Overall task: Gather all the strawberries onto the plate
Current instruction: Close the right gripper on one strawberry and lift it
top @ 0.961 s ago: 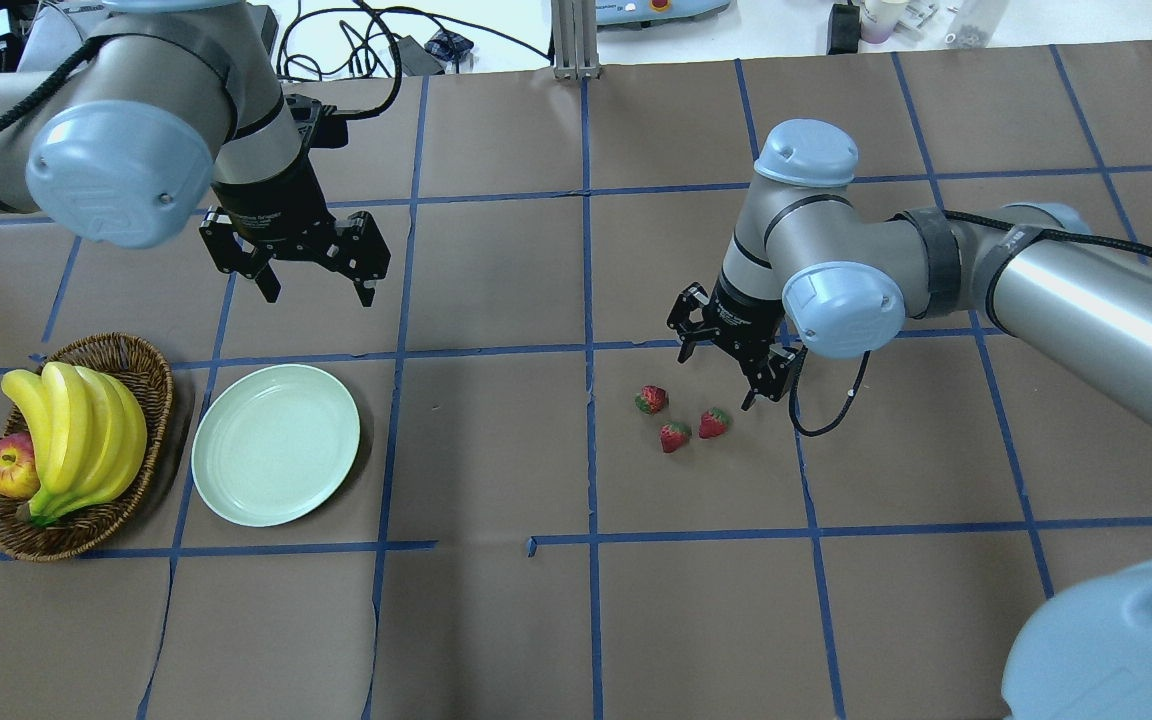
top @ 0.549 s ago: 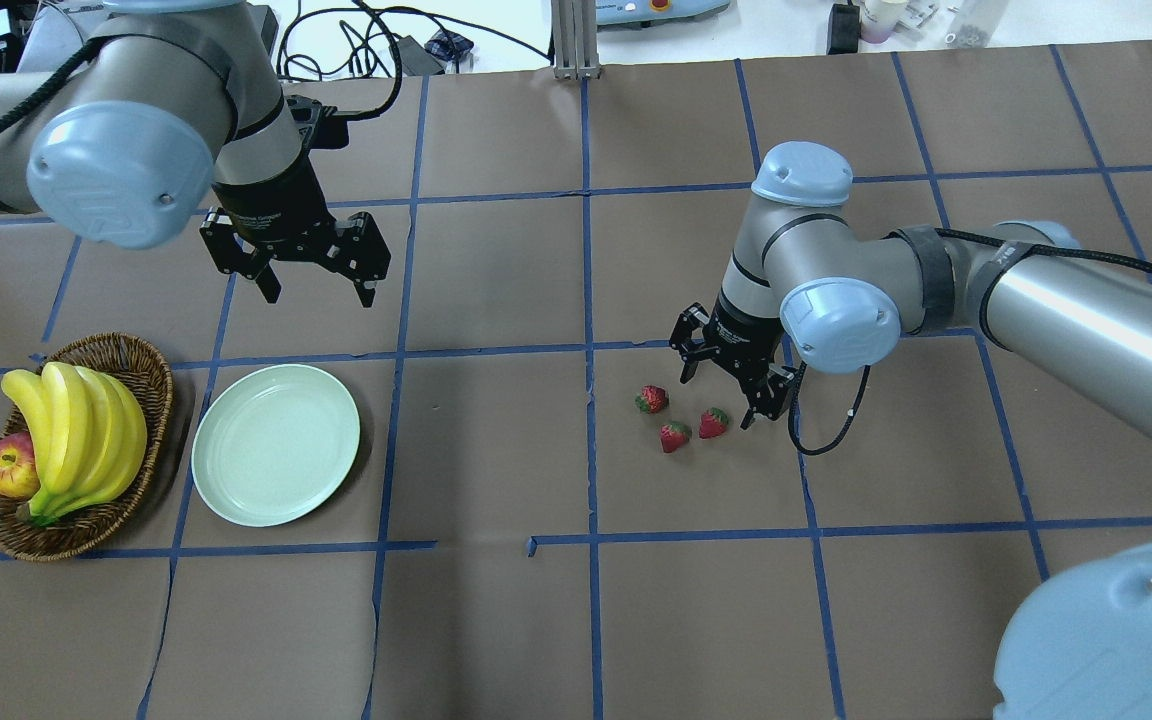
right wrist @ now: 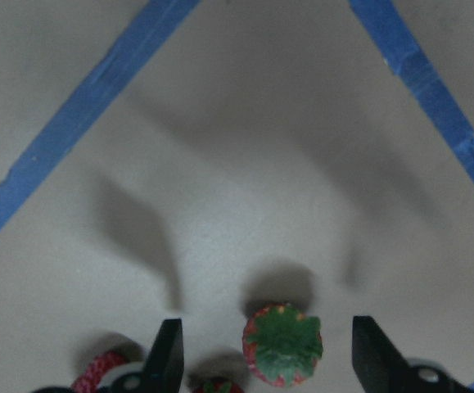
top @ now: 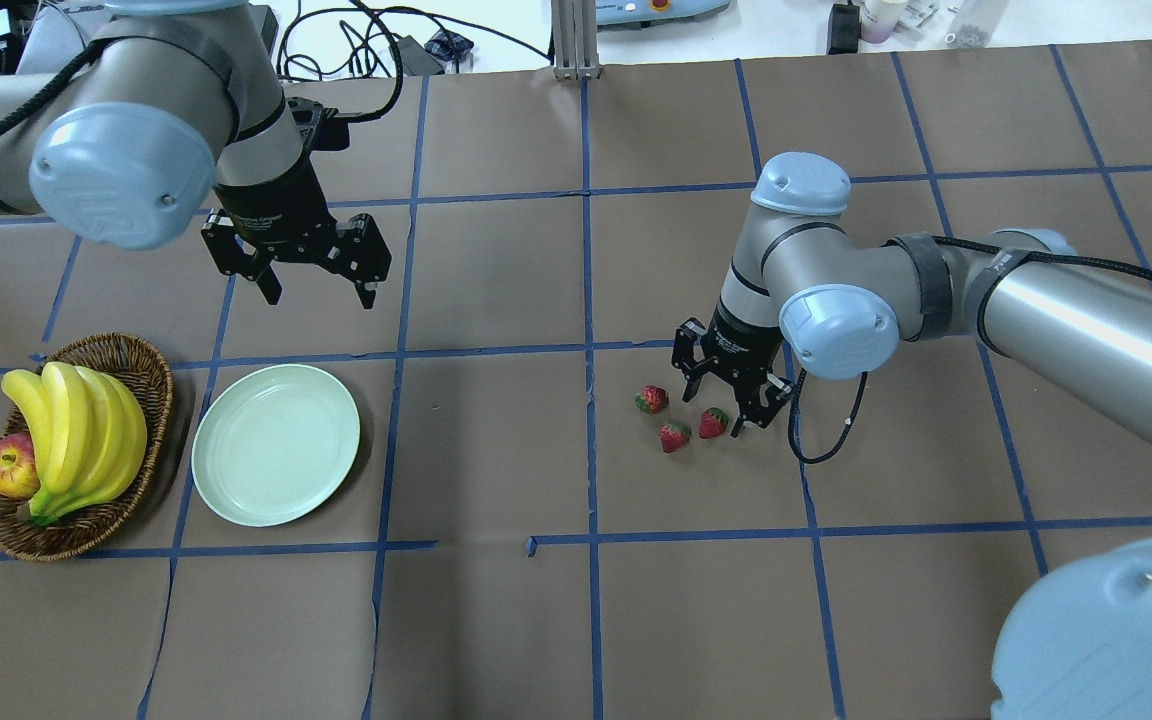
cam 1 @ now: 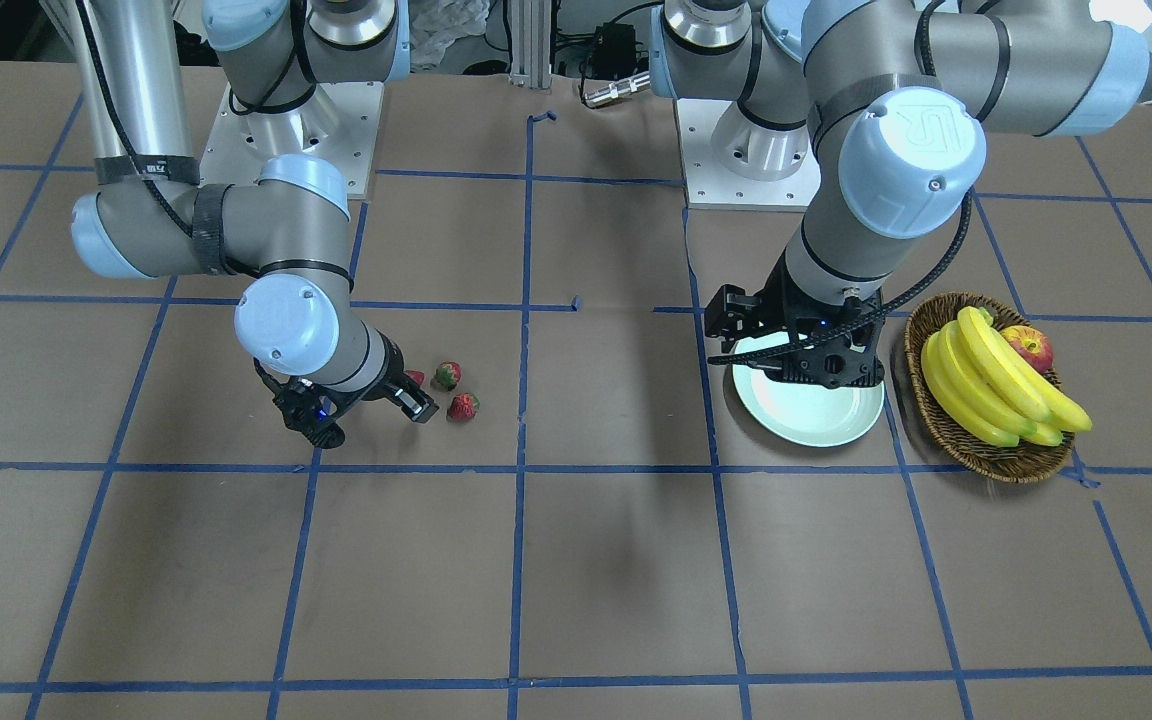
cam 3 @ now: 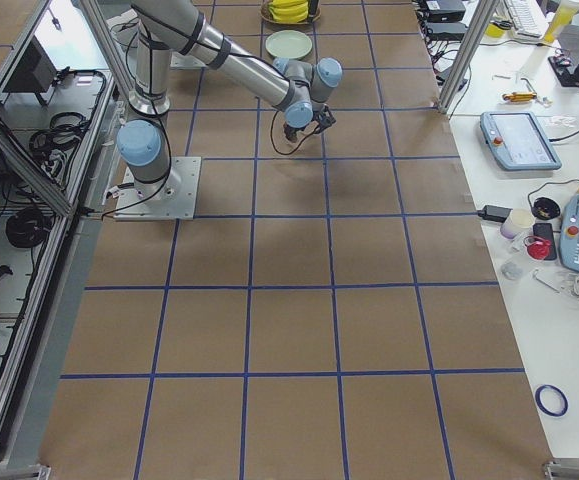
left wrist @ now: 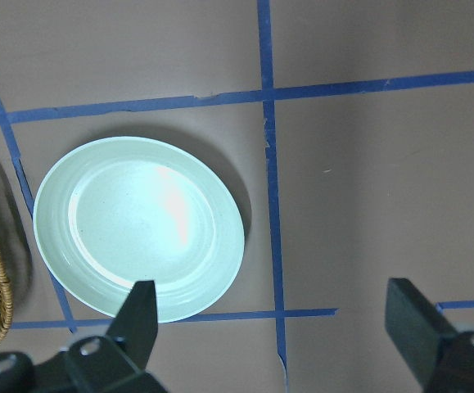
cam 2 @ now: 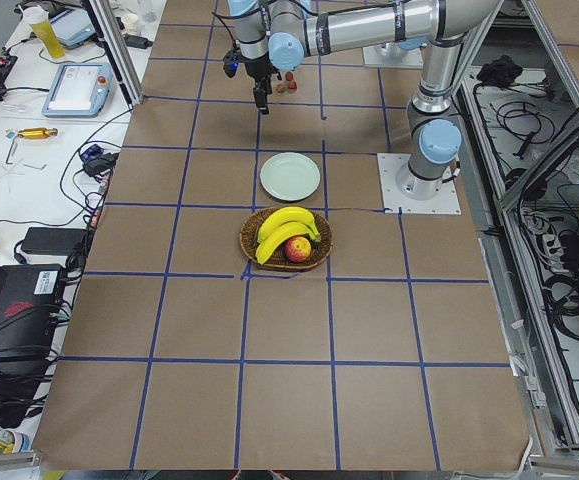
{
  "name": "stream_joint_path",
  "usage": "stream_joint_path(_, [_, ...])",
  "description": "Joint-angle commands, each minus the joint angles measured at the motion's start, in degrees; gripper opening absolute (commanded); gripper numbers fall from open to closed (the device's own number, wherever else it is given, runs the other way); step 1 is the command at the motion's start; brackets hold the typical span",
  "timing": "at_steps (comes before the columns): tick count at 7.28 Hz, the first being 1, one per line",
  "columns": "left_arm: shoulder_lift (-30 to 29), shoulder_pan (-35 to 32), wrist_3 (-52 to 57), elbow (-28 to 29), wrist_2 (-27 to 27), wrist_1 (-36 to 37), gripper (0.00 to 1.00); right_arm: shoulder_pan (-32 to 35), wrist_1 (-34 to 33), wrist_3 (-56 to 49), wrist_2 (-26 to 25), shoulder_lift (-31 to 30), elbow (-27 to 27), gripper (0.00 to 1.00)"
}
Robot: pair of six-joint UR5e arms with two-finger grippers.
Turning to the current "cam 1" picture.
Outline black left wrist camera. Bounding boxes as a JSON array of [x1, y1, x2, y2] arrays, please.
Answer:
[[703, 285, 776, 354]]

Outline aluminium frame post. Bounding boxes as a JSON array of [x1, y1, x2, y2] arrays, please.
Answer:
[[503, 0, 556, 94]]

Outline light green plate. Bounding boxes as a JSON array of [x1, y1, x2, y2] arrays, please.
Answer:
[[732, 365, 886, 448]]

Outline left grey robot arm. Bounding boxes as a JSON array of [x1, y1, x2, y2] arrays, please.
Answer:
[[650, 1, 1152, 389]]

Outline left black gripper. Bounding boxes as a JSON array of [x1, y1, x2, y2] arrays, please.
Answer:
[[742, 259, 884, 389]]

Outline red yellow apple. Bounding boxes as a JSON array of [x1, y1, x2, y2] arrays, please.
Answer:
[[1000, 324, 1053, 373]]

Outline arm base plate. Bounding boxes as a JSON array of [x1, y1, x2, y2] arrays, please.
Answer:
[[198, 82, 385, 200], [676, 99, 820, 213]]

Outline woven wicker basket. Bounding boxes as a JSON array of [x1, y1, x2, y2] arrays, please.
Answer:
[[890, 291, 1076, 483]]

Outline black power adapter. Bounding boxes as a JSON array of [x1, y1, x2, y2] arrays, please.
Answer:
[[586, 22, 639, 79]]

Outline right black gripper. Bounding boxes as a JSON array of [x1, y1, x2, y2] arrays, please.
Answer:
[[253, 340, 439, 448]]

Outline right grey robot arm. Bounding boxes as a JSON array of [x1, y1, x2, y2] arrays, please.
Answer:
[[67, 1, 435, 448]]

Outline yellow banana bunch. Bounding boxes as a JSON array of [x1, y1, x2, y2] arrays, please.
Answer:
[[922, 306, 1094, 447]]

